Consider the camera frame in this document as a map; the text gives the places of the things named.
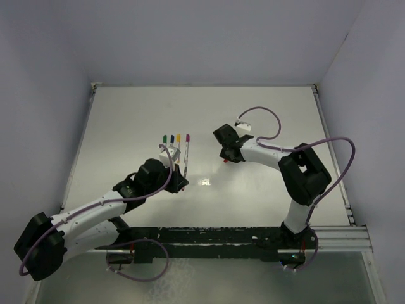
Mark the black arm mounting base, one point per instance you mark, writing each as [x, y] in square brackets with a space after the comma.
[142, 245]

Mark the purple marker pen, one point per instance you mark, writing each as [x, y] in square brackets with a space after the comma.
[187, 140]

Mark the aluminium frame rail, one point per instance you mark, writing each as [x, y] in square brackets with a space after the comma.
[343, 239]

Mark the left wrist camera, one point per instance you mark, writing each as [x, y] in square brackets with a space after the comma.
[168, 155]

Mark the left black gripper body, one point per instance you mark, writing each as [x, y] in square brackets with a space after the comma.
[172, 186]

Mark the yellow marker pen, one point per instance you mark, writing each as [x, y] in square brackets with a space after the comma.
[178, 143]

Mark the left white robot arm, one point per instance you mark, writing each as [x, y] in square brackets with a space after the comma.
[47, 242]

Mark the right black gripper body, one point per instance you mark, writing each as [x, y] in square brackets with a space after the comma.
[225, 155]

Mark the red marker pen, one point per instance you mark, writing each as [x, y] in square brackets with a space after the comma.
[184, 175]

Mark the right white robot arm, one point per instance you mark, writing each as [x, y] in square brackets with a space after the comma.
[304, 175]

